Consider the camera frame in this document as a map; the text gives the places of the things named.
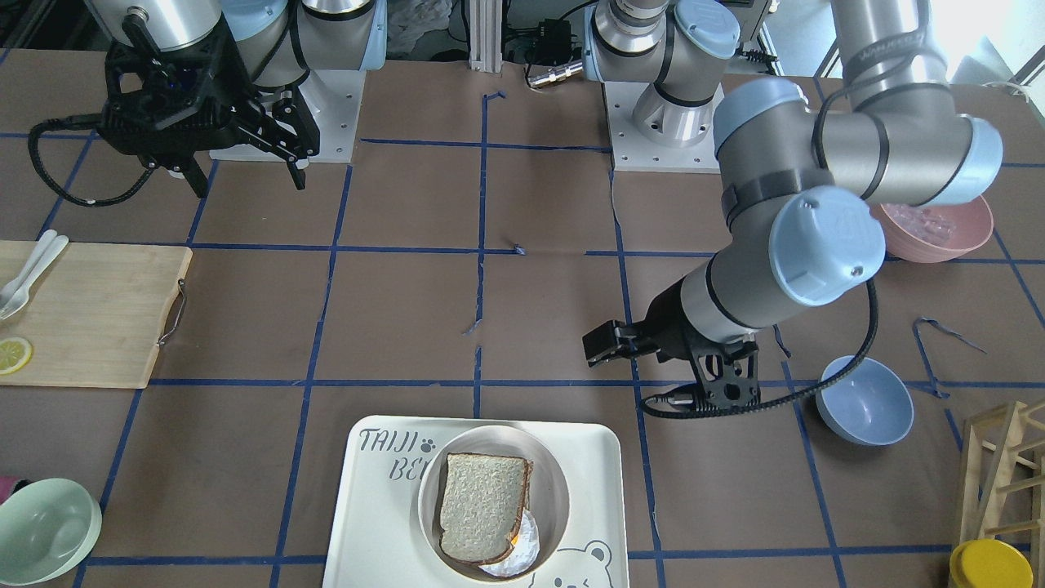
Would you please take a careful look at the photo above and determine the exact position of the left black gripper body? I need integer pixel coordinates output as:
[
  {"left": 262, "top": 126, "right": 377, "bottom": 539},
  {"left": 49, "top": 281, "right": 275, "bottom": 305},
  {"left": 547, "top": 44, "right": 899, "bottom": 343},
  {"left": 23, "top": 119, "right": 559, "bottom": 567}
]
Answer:
[{"left": 620, "top": 282, "right": 761, "bottom": 413}]

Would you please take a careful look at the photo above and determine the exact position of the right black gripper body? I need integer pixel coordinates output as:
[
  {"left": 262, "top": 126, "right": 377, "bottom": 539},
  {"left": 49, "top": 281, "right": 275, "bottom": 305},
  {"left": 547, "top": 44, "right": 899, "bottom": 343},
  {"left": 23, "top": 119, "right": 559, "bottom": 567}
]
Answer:
[{"left": 97, "top": 21, "right": 318, "bottom": 170}]

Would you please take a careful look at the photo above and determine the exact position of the white round plate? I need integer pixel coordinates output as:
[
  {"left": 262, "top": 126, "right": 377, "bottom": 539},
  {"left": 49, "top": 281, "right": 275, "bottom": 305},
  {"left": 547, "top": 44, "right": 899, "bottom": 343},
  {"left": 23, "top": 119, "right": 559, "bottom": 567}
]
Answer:
[{"left": 416, "top": 425, "right": 570, "bottom": 584}]

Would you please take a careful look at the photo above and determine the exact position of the white bread slice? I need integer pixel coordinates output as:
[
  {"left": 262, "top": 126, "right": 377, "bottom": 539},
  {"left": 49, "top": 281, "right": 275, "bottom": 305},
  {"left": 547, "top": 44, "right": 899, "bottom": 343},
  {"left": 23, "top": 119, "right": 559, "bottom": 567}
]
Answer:
[{"left": 439, "top": 452, "right": 532, "bottom": 565}]

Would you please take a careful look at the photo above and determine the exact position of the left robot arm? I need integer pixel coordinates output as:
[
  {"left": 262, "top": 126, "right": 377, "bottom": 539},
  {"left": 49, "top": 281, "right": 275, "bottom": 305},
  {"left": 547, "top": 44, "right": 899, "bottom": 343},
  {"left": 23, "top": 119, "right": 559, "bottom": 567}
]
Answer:
[{"left": 583, "top": 1, "right": 1003, "bottom": 418}]

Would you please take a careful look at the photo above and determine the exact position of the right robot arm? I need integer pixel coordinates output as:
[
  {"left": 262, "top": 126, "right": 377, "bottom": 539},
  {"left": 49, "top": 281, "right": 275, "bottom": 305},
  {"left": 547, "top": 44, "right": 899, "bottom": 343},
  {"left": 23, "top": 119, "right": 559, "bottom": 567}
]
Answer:
[{"left": 88, "top": 1, "right": 388, "bottom": 197}]

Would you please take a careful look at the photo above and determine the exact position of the blue bowl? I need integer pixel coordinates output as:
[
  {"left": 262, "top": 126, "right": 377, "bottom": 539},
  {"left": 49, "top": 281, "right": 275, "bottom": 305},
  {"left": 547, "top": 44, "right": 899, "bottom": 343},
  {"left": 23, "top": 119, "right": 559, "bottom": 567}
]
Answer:
[{"left": 815, "top": 358, "right": 914, "bottom": 447}]

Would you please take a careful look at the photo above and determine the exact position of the wooden cutting board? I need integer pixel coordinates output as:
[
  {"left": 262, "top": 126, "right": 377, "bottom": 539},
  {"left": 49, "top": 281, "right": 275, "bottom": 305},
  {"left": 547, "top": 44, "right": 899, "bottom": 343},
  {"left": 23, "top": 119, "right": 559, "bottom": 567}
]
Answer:
[{"left": 1, "top": 243, "right": 193, "bottom": 390}]

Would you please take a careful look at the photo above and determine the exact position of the fried egg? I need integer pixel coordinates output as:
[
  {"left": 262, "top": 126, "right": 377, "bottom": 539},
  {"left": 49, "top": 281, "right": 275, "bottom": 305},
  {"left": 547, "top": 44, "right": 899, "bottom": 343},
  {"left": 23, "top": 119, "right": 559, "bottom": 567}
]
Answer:
[{"left": 478, "top": 509, "right": 540, "bottom": 578}]

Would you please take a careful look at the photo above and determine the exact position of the white plastic cutlery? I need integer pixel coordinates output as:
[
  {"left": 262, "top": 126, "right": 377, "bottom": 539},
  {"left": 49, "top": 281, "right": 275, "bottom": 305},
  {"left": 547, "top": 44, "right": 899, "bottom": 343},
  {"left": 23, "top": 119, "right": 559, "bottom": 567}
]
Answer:
[{"left": 1, "top": 229, "right": 69, "bottom": 321}]

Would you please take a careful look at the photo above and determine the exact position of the pink bowl with ice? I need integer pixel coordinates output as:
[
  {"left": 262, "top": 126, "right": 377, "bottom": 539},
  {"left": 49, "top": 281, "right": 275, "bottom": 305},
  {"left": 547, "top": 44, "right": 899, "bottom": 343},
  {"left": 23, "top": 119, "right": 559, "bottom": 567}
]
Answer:
[{"left": 870, "top": 197, "right": 995, "bottom": 263}]

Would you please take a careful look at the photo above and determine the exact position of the lemon slice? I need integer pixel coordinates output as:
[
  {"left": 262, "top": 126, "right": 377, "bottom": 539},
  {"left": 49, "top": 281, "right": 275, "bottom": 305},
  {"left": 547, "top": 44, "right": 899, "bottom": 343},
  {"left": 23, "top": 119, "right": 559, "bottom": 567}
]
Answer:
[{"left": 0, "top": 337, "right": 34, "bottom": 376}]

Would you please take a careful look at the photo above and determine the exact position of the white bear tray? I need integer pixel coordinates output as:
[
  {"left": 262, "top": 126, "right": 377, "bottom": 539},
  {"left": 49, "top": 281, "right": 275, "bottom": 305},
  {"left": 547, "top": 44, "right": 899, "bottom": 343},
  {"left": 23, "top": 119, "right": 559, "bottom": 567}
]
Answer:
[{"left": 323, "top": 416, "right": 629, "bottom": 587}]

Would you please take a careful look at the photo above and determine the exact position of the wooden cup rack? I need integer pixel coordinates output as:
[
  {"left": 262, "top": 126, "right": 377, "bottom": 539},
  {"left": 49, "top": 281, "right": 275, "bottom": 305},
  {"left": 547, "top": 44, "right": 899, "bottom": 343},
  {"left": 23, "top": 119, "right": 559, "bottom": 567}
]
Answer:
[{"left": 956, "top": 401, "right": 1044, "bottom": 572}]

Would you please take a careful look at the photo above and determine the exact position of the yellow cup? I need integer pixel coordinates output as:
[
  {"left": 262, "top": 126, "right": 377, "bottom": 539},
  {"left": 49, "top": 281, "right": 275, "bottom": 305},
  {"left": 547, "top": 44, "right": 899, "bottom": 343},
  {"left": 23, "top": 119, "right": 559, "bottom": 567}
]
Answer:
[{"left": 949, "top": 538, "right": 1034, "bottom": 587}]

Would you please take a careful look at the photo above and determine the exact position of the pink cloth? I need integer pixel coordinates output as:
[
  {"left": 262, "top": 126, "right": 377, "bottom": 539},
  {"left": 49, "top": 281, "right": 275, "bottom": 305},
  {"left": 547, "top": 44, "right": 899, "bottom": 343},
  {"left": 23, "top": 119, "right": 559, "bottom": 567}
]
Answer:
[{"left": 0, "top": 475, "right": 31, "bottom": 505}]

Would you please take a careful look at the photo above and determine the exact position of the green bowl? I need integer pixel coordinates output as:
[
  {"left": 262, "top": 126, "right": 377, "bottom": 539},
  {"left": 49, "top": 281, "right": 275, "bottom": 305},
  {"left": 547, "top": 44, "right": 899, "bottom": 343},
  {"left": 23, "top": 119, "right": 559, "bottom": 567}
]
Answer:
[{"left": 1, "top": 478, "right": 102, "bottom": 586}]

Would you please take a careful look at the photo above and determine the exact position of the aluminium frame post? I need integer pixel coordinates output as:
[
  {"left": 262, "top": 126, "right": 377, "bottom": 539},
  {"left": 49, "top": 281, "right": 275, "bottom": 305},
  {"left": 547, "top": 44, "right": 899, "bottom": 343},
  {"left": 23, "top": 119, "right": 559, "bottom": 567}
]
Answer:
[{"left": 467, "top": 0, "right": 504, "bottom": 75}]

